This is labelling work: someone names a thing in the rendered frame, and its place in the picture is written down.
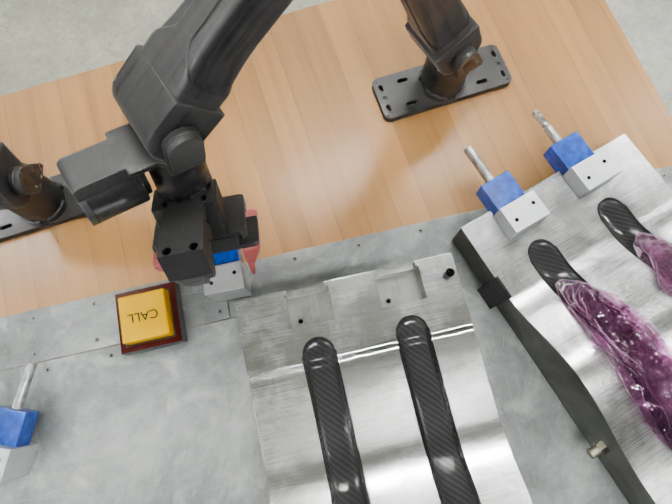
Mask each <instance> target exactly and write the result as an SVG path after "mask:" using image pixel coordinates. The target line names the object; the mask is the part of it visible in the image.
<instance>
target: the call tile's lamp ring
mask: <svg viewBox="0 0 672 504"><path fill-rule="evenodd" d="M161 288H164V289H167V288H169V289H170V296H171V303H172V310H173V317H174V324H175V331H176V336H175V337H170V338H166V339H162V340H157V341H153V342H149V343H144V344H140V345H136V346H131V347H127V348H126V345H125V344H123V342H122V333H121V324H120V315H119V307H118V298H121V297H125V296H130V295H134V294H139V293H143V292H148V291H152V290H156V289H161ZM115 300H116V309H117V318H118V326H119V335H120V344H121V353H122V354H125V353H129V352H134V351H138V350H142V349H147V348H151V347H155V346H160V345H164V344H168V343H173V342H177V341H181V340H182V333H181V327H180V320H179V313H178V306H177V299H176V292H175V285H174V282H170V283H166V284H161V285H157V286H153V287H148V288H144V289H139V290H135V291H130V292H126V293H122V294H117V295H115Z"/></svg>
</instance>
